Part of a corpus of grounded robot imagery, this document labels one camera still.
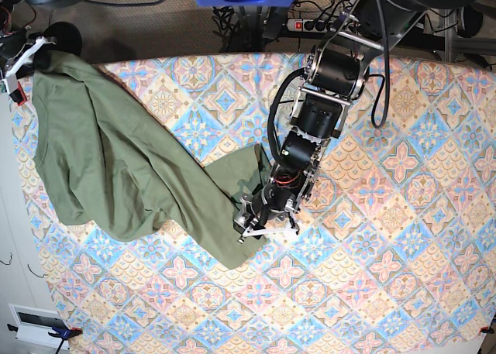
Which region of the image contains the white power strip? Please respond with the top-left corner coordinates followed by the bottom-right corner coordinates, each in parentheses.
top-left (286, 19), bottom-right (331, 33)

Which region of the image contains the blue red clamp lower left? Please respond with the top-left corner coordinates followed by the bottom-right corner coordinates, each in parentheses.
top-left (7, 324), bottom-right (82, 353)

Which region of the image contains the black round stool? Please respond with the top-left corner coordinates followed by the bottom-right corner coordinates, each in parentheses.
top-left (43, 22), bottom-right (82, 56)

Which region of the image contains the patterned tablecloth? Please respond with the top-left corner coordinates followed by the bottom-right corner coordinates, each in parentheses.
top-left (10, 58), bottom-right (495, 353)

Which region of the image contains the olive green t-shirt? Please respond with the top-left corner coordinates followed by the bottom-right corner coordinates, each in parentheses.
top-left (32, 50), bottom-right (270, 269)

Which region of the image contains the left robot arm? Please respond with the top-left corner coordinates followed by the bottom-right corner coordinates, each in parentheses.
top-left (234, 0), bottom-right (476, 240)

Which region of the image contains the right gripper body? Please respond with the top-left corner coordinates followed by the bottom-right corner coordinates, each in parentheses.
top-left (1, 36), bottom-right (57, 77)

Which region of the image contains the red clamp lower right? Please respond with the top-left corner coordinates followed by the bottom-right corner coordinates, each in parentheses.
top-left (480, 326), bottom-right (495, 335)

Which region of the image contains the blue red clamp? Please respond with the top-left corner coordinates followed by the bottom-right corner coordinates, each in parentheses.
top-left (7, 324), bottom-right (82, 353)
top-left (9, 87), bottom-right (27, 105)

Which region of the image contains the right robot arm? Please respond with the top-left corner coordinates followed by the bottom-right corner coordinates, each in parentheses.
top-left (1, 0), bottom-right (102, 82)

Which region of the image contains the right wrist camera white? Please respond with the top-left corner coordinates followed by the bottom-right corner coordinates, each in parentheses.
top-left (1, 74), bottom-right (19, 95)

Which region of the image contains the blue red clamp upper left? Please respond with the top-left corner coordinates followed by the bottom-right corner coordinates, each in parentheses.
top-left (9, 87), bottom-right (27, 105)

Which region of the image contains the white floor outlet box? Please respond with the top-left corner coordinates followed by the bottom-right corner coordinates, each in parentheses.
top-left (9, 304), bottom-right (66, 349)

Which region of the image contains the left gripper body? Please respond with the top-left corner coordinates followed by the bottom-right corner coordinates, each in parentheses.
top-left (234, 193), bottom-right (300, 242)

